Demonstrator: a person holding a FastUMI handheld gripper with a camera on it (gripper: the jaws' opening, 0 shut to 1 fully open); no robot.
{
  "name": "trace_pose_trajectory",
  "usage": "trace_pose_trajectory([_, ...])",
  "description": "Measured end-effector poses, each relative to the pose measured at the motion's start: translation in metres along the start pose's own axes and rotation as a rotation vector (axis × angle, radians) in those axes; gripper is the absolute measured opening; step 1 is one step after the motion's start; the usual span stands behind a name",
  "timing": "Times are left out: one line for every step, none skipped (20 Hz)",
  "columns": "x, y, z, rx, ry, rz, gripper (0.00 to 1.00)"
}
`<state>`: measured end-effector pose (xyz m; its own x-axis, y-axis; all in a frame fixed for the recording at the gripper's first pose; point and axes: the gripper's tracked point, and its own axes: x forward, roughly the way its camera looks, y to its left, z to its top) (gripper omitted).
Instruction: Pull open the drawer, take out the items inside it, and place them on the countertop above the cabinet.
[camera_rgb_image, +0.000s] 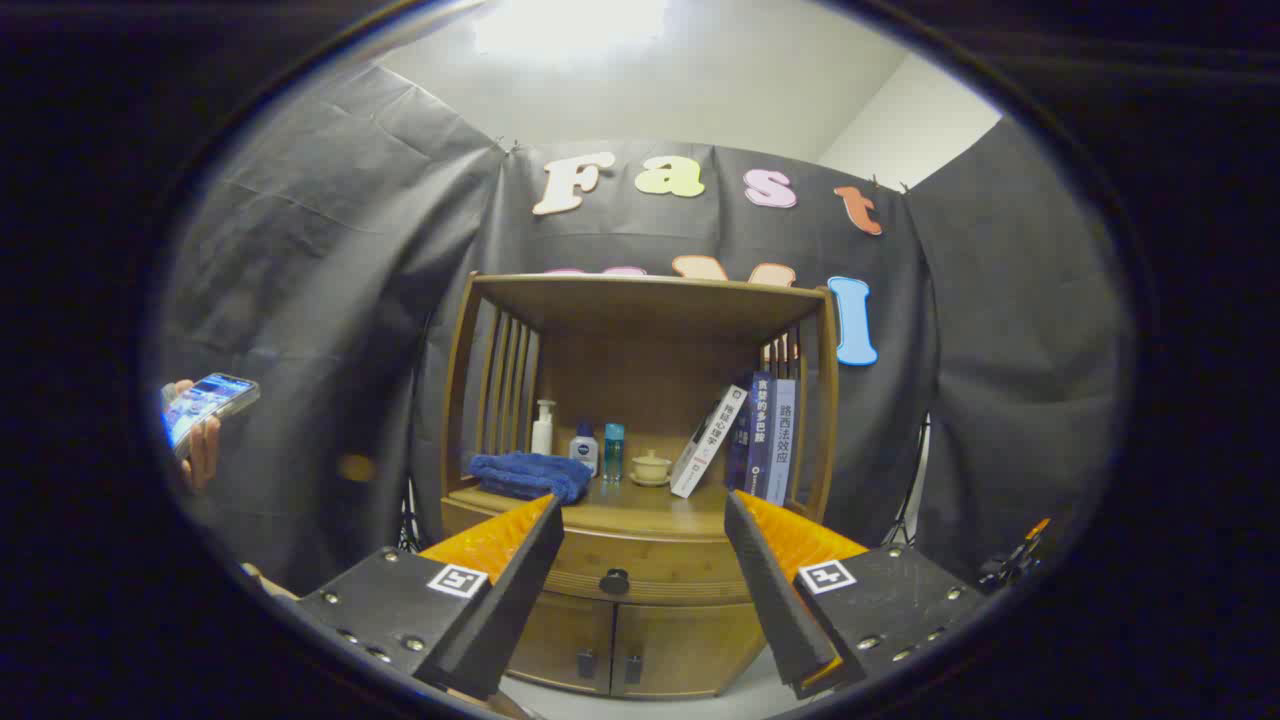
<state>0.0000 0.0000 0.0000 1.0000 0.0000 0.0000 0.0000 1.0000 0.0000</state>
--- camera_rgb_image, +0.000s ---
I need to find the lavender book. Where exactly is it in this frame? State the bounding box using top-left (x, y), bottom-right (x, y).
top-left (765, 378), bottom-right (798, 507)

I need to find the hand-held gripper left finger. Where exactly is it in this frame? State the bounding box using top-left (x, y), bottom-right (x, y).
top-left (297, 493), bottom-right (566, 701)

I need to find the wooden countertop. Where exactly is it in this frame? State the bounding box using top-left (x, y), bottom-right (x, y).
top-left (445, 470), bottom-right (826, 541)

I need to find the wooden cabinet door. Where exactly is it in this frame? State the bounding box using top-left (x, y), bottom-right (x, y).
top-left (612, 600), bottom-right (766, 699)
top-left (505, 590), bottom-right (616, 696)

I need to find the wooden drawer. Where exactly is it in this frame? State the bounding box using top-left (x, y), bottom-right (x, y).
top-left (440, 498), bottom-right (801, 606)

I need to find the blue folded towel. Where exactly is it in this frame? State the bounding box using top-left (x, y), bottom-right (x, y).
top-left (468, 452), bottom-right (594, 505)

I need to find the black backdrop stand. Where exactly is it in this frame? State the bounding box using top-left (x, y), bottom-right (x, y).
top-left (398, 480), bottom-right (426, 553)

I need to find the dark blue book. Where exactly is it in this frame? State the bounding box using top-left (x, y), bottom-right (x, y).
top-left (727, 372), bottom-right (773, 499)

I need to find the smartphone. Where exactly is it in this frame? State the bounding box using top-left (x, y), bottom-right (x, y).
top-left (160, 373), bottom-right (261, 459)

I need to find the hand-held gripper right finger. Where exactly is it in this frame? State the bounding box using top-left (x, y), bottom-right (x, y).
top-left (724, 489), bottom-right (991, 701)

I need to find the white book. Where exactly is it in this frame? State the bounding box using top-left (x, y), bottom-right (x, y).
top-left (669, 385), bottom-right (749, 499)

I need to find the black device with orange tip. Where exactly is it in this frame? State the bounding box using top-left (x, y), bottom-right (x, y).
top-left (980, 517), bottom-right (1053, 591)

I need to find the wooden cabinet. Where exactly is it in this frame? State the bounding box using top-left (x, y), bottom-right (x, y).
top-left (440, 270), bottom-right (841, 699)

